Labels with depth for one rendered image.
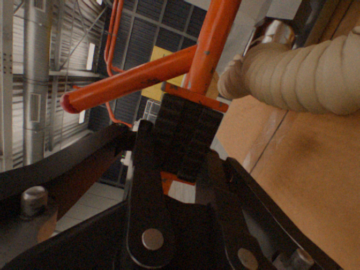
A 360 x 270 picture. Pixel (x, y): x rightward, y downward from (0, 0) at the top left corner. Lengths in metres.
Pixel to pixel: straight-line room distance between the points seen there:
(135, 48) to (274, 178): 11.02
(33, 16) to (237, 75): 5.84
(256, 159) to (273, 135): 0.04
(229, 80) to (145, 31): 10.98
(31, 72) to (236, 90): 5.94
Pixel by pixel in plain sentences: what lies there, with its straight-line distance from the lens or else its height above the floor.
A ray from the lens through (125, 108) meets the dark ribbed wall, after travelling 11.40.
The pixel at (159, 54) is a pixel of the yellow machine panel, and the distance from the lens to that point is 7.53.
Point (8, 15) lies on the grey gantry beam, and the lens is 2.84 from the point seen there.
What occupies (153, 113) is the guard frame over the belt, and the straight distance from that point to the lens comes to 7.61.
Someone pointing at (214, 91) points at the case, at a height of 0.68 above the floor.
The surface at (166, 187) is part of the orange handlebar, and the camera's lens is 0.17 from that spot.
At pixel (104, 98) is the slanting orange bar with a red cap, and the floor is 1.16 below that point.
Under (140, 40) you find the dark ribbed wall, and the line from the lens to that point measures 11.13.
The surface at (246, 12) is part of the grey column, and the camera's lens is 1.28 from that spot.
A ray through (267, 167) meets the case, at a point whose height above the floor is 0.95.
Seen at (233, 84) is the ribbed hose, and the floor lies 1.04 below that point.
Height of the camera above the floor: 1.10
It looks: 8 degrees down
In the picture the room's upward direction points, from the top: 72 degrees counter-clockwise
